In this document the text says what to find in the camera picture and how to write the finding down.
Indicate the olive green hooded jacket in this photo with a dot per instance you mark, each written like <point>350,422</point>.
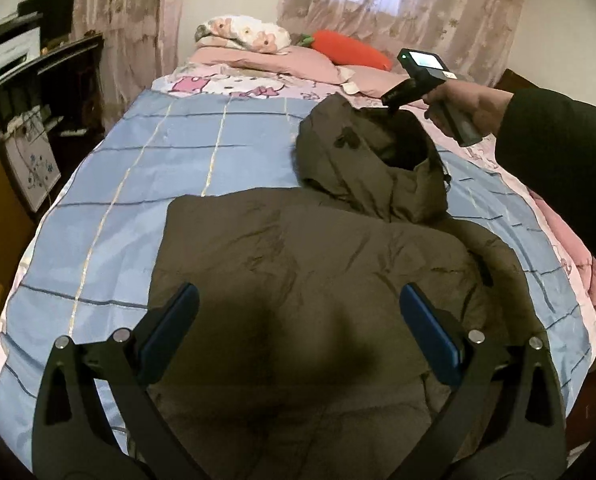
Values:
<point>303,260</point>

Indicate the person's right hand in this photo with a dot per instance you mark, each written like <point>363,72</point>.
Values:
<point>473,105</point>

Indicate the dark wooden bed frame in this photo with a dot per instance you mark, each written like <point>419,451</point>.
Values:
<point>509,80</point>

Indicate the person's right forearm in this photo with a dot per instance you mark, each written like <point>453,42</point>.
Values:
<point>563,170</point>

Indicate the black computer monitor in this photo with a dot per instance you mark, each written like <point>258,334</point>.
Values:
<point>53,10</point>

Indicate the white printer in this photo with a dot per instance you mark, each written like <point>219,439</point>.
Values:
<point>8,55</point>

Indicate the blue and pink cartoon bedsheet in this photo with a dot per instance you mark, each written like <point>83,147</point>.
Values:
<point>128,185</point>

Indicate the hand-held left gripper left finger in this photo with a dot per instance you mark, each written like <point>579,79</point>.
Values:
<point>168,325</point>

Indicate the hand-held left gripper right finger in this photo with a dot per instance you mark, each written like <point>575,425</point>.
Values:
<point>428,330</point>

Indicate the white floral pillow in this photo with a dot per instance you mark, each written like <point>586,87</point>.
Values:
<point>248,32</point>

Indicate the pink pillow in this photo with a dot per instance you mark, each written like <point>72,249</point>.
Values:
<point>278,62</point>
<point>368,80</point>

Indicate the pink folded quilt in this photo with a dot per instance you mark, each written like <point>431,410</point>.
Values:
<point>578,245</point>

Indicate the pink floral lace curtain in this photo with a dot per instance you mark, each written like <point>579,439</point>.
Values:
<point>453,10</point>
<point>128,25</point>

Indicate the dark wooden desk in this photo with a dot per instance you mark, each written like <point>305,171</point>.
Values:
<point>73,80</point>

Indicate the white floral patterned box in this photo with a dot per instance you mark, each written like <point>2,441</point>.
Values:
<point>33,170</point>

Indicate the orange carrot plush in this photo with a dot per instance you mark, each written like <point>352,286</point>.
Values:
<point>348,50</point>

